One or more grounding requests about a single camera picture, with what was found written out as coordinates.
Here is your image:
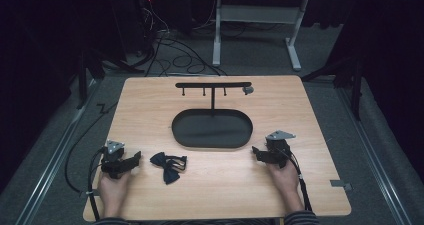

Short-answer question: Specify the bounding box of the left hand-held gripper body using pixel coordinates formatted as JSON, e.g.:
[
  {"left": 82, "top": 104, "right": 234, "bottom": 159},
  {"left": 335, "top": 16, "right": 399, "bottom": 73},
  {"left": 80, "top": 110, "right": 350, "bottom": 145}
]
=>
[{"left": 100, "top": 139, "right": 126, "bottom": 180}]

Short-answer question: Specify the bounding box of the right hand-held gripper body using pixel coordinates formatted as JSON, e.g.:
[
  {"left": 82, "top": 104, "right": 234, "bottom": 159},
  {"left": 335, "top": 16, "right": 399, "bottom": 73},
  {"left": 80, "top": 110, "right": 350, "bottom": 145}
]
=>
[{"left": 264, "top": 129, "right": 297, "bottom": 169}]

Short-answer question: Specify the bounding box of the dark navy bow tie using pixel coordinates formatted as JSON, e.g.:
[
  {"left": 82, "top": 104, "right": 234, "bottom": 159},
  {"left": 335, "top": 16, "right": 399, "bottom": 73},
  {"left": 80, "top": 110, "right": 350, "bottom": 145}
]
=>
[{"left": 149, "top": 151, "right": 189, "bottom": 186}]

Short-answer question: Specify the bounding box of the black hanger stand with tray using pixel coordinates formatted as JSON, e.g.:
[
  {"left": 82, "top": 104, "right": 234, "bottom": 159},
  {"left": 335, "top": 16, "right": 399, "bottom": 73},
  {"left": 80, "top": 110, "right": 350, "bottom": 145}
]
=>
[{"left": 171, "top": 81, "right": 254, "bottom": 150}]

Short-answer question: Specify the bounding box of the person's left hand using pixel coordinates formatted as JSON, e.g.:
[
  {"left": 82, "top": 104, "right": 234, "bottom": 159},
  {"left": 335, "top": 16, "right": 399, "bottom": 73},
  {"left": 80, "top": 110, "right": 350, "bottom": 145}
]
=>
[{"left": 97, "top": 168, "right": 133, "bottom": 219}]

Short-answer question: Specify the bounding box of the person's right hand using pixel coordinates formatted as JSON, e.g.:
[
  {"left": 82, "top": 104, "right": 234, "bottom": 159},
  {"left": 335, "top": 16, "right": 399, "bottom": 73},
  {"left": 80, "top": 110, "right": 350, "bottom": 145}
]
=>
[{"left": 265, "top": 160, "right": 305, "bottom": 214}]

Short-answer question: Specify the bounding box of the black tripod stand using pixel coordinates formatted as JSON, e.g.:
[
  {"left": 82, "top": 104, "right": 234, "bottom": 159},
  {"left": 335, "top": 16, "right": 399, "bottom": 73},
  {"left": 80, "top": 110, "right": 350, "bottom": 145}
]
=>
[
  {"left": 301, "top": 53, "right": 366, "bottom": 122},
  {"left": 75, "top": 46, "right": 145, "bottom": 111}
]

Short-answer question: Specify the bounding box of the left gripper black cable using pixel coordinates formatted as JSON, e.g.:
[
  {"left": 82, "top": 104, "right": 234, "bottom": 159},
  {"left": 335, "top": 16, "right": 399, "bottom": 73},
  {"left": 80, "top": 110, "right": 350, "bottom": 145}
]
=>
[{"left": 63, "top": 99, "right": 118, "bottom": 222}]

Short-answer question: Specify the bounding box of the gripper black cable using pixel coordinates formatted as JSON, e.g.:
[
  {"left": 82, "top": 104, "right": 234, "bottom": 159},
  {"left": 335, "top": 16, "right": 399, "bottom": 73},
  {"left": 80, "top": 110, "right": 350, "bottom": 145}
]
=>
[
  {"left": 283, "top": 148, "right": 314, "bottom": 213},
  {"left": 63, "top": 99, "right": 118, "bottom": 222}
]

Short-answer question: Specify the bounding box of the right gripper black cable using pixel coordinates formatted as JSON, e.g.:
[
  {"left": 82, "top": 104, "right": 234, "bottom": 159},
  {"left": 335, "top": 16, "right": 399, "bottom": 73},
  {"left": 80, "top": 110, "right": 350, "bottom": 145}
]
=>
[{"left": 283, "top": 148, "right": 314, "bottom": 213}]

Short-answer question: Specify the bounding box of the metal floor rail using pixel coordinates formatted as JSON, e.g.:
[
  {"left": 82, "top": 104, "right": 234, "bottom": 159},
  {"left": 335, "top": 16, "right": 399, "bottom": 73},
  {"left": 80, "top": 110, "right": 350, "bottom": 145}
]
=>
[
  {"left": 13, "top": 79, "right": 101, "bottom": 225},
  {"left": 333, "top": 81, "right": 416, "bottom": 225}
]

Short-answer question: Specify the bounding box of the black floor cables bundle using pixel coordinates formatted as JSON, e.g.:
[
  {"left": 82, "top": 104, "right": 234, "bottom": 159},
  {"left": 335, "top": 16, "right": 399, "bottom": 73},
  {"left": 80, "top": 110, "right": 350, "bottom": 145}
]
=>
[{"left": 135, "top": 0, "right": 229, "bottom": 78}]

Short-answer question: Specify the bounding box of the white metal desk frame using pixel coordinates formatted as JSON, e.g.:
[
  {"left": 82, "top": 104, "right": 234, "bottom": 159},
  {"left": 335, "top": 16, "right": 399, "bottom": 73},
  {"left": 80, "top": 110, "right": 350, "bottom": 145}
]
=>
[{"left": 211, "top": 0, "right": 310, "bottom": 73}]

